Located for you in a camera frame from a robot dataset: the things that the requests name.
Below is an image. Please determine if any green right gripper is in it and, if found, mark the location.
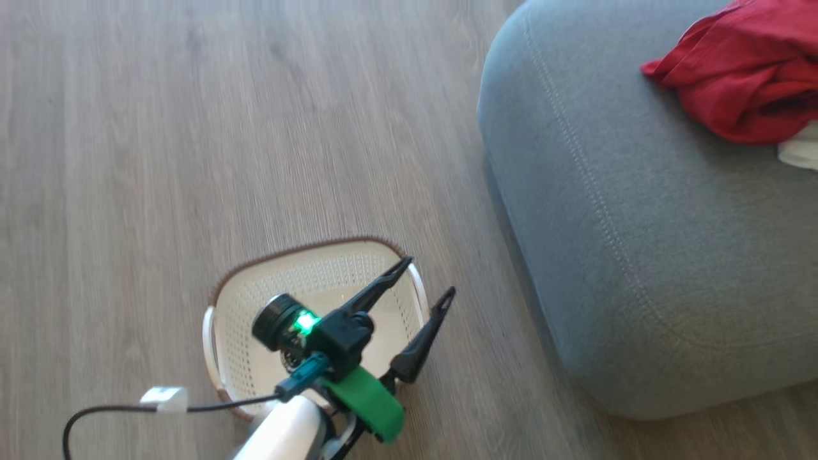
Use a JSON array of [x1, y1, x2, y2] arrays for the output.
[[307, 256, 457, 444]]

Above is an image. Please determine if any red garment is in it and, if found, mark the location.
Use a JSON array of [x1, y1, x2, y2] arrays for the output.
[[641, 0, 818, 146]]

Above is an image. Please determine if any white cloth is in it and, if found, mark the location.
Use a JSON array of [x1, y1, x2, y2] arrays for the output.
[[777, 120, 818, 172]]

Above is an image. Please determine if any grey fabric sofa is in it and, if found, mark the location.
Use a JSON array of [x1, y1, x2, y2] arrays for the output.
[[477, 0, 818, 420]]

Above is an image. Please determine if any white brown-rimmed laundry basket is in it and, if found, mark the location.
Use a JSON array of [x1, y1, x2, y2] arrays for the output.
[[203, 236, 430, 424]]

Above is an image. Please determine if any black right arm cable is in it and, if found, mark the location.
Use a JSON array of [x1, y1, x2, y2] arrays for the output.
[[62, 355, 330, 460]]

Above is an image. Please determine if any white cable label tag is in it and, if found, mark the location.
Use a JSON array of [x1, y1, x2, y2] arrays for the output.
[[139, 386, 189, 414]]

